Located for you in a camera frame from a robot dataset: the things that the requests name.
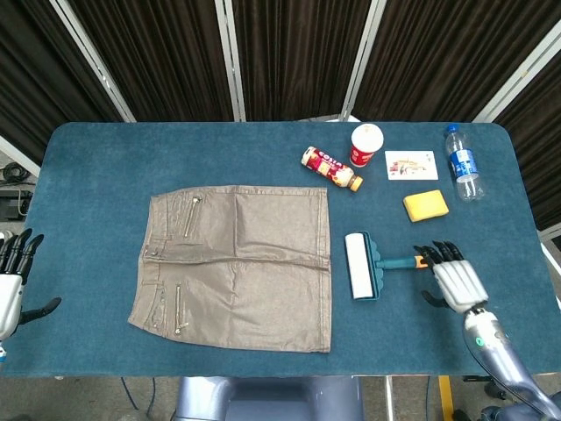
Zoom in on black floor cables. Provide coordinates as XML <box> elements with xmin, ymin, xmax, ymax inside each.
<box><xmin>0</xmin><ymin>161</ymin><xmax>32</xmax><ymax>182</ymax></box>

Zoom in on brown zipper skirt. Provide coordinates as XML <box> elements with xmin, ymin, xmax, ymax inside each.
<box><xmin>127</xmin><ymin>185</ymin><xmax>333</xmax><ymax>354</ymax></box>

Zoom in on red paper cup white lid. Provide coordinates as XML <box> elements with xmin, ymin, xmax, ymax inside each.
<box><xmin>349</xmin><ymin>123</ymin><xmax>385</xmax><ymax>169</ymax></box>

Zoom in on blue thin cable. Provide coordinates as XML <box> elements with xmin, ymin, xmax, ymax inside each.
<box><xmin>120</xmin><ymin>376</ymin><xmax>157</xmax><ymax>416</ymax></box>

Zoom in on red label drink bottle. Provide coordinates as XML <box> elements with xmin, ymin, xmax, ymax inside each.
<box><xmin>300</xmin><ymin>146</ymin><xmax>365</xmax><ymax>192</ymax></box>

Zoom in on white printed card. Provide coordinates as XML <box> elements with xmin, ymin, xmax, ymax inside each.
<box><xmin>384</xmin><ymin>150</ymin><xmax>439</xmax><ymax>182</ymax></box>

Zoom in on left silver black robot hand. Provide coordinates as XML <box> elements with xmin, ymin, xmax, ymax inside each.
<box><xmin>0</xmin><ymin>228</ymin><xmax>62</xmax><ymax>341</ymax></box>

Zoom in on yellow sponge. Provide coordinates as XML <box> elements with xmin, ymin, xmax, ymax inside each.
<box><xmin>402</xmin><ymin>189</ymin><xmax>451</xmax><ymax>224</ymax></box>

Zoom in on dark curtain screen panel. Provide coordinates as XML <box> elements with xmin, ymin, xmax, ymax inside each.
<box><xmin>231</xmin><ymin>0</ymin><xmax>373</xmax><ymax>122</ymax></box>
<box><xmin>69</xmin><ymin>0</ymin><xmax>236</xmax><ymax>123</ymax></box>
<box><xmin>493</xmin><ymin>56</ymin><xmax>561</xmax><ymax>232</ymax></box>
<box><xmin>352</xmin><ymin>0</ymin><xmax>561</xmax><ymax>123</ymax></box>
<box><xmin>0</xmin><ymin>0</ymin><xmax>124</xmax><ymax>170</ymax></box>

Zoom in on teal lint roller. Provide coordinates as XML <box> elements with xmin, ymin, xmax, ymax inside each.
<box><xmin>344</xmin><ymin>231</ymin><xmax>429</xmax><ymax>303</ymax></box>

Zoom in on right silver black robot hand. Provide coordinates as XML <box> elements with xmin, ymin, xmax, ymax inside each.
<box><xmin>414</xmin><ymin>239</ymin><xmax>490</xmax><ymax>314</ymax></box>

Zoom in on grey blue robot torso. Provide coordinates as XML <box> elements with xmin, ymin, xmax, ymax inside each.
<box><xmin>174</xmin><ymin>375</ymin><xmax>366</xmax><ymax>421</ymax></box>

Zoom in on yellow post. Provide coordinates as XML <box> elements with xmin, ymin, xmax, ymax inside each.
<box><xmin>437</xmin><ymin>375</ymin><xmax>456</xmax><ymax>421</ymax></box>

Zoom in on blue table cover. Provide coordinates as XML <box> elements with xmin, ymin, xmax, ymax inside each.
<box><xmin>0</xmin><ymin>120</ymin><xmax>561</xmax><ymax>379</ymax></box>

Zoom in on black power strip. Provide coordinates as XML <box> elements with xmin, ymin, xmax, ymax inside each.
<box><xmin>0</xmin><ymin>189</ymin><xmax>32</xmax><ymax>219</ymax></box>

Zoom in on clear water bottle blue label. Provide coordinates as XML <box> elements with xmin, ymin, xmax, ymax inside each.
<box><xmin>444</xmin><ymin>124</ymin><xmax>486</xmax><ymax>203</ymax></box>

